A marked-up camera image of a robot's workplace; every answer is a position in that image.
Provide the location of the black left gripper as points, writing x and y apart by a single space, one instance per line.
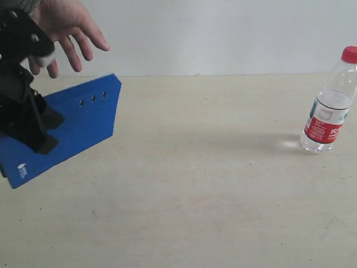
21 106

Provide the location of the blue ring binder notebook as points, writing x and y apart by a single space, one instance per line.
89 110

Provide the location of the clear plastic water bottle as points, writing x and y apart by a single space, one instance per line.
331 105

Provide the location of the grey jacket sleeve forearm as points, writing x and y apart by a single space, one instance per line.
29 6

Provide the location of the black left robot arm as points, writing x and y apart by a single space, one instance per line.
21 37

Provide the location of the person's open bare hand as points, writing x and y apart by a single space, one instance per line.
61 20

